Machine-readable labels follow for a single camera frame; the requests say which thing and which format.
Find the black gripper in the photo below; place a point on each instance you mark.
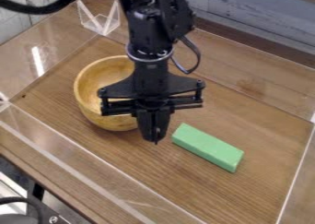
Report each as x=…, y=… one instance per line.
x=152, y=90

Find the green rectangular block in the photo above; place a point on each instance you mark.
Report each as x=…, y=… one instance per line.
x=209, y=147

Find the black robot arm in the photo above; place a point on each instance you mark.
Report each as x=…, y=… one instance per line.
x=158, y=24

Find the brown wooden bowl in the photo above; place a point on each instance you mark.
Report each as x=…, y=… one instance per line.
x=101, y=74

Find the clear acrylic enclosure wall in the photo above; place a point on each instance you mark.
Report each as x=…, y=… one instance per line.
x=106, y=195

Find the clear acrylic corner bracket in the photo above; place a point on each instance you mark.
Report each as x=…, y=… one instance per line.
x=101, y=23

